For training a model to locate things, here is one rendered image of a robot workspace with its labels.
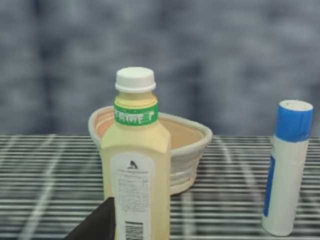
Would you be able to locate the beige ceramic bowl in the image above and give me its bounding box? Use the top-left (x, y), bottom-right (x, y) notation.
top-left (87, 105), bottom-right (214, 197)

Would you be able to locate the white and blue glue stick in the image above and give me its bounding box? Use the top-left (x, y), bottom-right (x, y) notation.
top-left (261, 99), bottom-right (314, 237)

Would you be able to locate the yellow bottle with white cap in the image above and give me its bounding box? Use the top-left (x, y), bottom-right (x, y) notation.
top-left (100, 67), bottom-right (172, 240)

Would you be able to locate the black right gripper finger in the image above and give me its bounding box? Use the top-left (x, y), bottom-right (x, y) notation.
top-left (62, 196), bottom-right (116, 240)

